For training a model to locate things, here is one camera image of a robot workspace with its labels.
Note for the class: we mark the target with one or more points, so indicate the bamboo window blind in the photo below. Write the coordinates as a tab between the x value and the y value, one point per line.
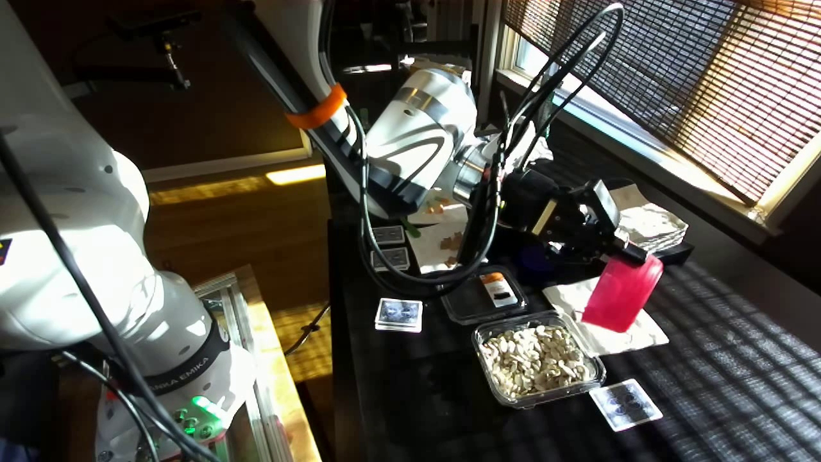
709	77

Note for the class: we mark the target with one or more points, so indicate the small orange white item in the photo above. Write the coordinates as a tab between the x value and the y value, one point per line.
500	290

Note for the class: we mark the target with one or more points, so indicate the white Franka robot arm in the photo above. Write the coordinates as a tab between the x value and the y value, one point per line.
79	258

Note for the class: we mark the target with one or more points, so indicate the wooden window frame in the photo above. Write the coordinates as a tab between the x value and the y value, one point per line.
772	201

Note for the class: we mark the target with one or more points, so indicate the dark playing card white border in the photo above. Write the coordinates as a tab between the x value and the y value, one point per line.
627	404

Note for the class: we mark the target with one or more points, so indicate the blue white playing card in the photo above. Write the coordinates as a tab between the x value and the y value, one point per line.
400	315

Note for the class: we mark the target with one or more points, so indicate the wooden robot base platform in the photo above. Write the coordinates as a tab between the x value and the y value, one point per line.
274	367

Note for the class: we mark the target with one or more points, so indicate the black rectangular box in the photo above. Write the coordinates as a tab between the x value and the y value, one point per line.
466	301

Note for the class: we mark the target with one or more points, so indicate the flat white paper napkin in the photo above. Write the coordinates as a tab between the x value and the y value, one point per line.
566	297

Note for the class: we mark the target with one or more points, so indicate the clear tray of snacks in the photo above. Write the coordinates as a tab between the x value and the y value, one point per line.
534	359

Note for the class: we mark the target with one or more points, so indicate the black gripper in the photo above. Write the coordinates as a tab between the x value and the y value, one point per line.
555	213

